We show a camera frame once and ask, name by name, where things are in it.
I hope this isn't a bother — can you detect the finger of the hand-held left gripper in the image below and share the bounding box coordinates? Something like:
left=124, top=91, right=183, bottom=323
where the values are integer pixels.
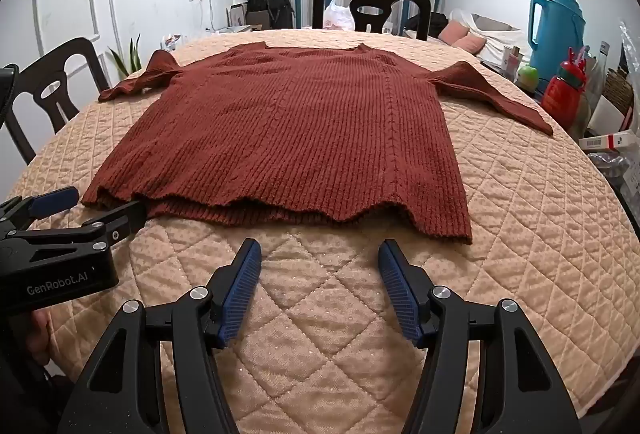
left=10, top=199, right=148, bottom=251
left=0, top=185, right=80, bottom=235

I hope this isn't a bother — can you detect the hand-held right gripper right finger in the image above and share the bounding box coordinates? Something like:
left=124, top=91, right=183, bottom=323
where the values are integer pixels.
left=377, top=238, right=583, bottom=434

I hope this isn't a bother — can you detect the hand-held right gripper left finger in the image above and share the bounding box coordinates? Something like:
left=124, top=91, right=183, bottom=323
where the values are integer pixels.
left=59, top=238, right=263, bottom=434

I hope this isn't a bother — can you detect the red-brown knit sweater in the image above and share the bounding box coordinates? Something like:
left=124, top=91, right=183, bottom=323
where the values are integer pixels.
left=82, top=42, right=555, bottom=246

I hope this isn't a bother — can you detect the person's left hand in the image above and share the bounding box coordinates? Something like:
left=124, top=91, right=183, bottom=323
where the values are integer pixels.
left=30, top=311, right=54, bottom=355

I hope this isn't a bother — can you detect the beige quilted table cover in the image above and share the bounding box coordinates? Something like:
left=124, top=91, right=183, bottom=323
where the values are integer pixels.
left=10, top=28, right=640, bottom=434

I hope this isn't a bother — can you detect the potted green plant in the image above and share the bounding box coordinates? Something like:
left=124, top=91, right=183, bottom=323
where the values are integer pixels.
left=107, top=34, right=143, bottom=78

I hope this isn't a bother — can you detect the brown cardboard box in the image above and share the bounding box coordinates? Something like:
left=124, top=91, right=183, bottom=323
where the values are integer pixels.
left=245, top=9, right=271, bottom=31

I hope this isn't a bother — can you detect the green round toy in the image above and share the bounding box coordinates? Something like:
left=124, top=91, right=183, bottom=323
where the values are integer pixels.
left=517, top=64, right=540, bottom=90

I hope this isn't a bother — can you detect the red bottle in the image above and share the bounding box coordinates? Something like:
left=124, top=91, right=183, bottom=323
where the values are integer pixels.
left=541, top=47, right=587, bottom=130

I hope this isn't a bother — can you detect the white and red flat box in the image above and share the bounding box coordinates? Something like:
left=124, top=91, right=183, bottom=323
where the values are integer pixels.
left=579, top=130, right=640, bottom=152

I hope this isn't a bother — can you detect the large black backpack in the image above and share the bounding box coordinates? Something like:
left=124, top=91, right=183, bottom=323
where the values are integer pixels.
left=265, top=0, right=296, bottom=29

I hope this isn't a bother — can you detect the pink pillow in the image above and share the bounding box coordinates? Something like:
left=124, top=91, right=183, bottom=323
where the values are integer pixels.
left=440, top=20, right=487, bottom=53

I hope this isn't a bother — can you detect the black clothing pile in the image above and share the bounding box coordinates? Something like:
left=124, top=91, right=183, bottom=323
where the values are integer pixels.
left=405, top=13, right=449, bottom=38

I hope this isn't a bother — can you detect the white bed blanket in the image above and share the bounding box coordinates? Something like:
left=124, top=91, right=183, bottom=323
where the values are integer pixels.
left=450, top=9, right=536, bottom=65

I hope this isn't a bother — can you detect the white plastic bag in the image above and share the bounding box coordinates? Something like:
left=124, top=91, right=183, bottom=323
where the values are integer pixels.
left=322, top=0, right=356, bottom=31

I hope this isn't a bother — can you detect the wicker basket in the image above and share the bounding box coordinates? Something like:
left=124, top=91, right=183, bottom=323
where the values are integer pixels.
left=602, top=67, right=636, bottom=112

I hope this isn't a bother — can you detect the blue thermos jug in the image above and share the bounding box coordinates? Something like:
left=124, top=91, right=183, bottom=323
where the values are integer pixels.
left=530, top=0, right=587, bottom=88

